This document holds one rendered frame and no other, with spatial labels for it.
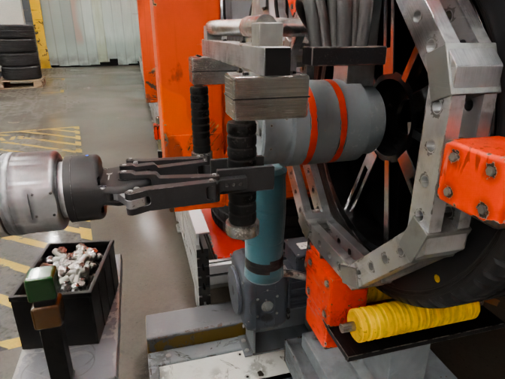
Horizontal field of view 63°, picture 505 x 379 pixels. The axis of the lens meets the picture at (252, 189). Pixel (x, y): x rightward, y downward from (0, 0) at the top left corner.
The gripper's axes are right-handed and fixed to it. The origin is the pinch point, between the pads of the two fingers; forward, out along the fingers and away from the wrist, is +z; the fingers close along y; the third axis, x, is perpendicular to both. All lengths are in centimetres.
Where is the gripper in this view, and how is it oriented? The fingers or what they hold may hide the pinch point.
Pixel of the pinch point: (242, 174)
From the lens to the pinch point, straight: 51.2
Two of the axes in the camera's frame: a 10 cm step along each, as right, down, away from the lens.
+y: 2.7, 3.5, -9.0
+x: 0.0, -9.3, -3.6
